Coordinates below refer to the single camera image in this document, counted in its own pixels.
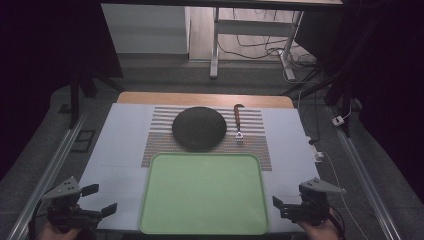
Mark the person's left hand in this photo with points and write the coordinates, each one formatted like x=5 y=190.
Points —
x=55 y=234

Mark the black round plate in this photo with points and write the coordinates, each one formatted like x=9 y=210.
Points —
x=199 y=128

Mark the white plug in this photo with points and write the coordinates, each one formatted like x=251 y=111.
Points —
x=317 y=156

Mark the black stand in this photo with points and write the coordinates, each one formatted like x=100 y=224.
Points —
x=75 y=100
x=340 y=90

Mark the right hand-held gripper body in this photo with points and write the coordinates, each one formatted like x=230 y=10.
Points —
x=311 y=208

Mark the person's right hand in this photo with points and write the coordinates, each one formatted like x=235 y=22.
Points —
x=321 y=232

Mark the white cabinet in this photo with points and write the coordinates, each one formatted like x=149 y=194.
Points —
x=145 y=30

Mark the white power adapter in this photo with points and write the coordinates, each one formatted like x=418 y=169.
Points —
x=338 y=120

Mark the green tray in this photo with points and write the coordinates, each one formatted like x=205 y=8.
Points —
x=203 y=193

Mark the metal floor rail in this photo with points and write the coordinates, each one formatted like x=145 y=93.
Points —
x=46 y=173
x=363 y=180

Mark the white desk frame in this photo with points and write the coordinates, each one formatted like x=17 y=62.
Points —
x=253 y=28

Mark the white table cover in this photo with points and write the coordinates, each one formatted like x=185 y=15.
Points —
x=116 y=150

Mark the striped woven placemat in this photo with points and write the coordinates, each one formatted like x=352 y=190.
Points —
x=253 y=150

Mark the black square floor frame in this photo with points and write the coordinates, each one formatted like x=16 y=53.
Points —
x=83 y=141

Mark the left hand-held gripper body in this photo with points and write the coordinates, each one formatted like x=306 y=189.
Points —
x=66 y=213

